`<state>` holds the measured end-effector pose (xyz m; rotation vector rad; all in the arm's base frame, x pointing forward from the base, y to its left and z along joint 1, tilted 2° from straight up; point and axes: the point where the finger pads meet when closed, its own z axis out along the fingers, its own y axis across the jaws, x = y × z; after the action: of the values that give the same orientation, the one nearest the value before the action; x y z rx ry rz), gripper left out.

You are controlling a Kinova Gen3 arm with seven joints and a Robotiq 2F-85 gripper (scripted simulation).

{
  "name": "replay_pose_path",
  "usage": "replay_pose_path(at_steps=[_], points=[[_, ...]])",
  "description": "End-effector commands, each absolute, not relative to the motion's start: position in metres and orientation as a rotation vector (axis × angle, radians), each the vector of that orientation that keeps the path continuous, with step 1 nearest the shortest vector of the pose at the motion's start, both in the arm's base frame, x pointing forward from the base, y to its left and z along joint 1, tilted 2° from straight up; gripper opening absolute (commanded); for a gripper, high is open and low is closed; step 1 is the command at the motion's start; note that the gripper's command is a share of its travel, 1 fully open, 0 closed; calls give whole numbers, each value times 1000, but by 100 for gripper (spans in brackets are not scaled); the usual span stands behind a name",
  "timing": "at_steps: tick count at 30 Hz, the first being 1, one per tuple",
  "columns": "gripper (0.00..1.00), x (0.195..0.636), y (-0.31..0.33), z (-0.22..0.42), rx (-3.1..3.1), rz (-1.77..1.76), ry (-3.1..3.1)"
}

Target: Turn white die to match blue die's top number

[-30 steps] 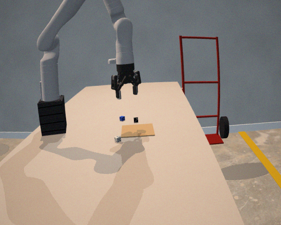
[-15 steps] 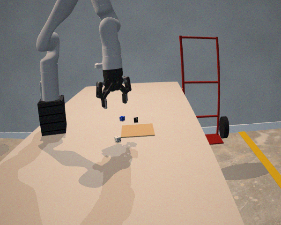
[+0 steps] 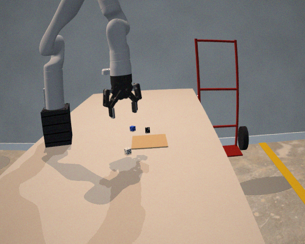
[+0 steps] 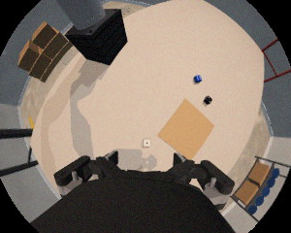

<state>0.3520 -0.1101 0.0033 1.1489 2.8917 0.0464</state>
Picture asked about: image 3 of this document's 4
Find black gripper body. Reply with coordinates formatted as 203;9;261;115
110;74;133;100

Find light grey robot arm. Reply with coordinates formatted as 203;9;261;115
39;0;132;110

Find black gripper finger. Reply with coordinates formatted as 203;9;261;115
103;89;123;119
126;83;142;113

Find tan flat mat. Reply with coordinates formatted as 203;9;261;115
131;134;168;149

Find white die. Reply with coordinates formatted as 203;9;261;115
124;147;132;155

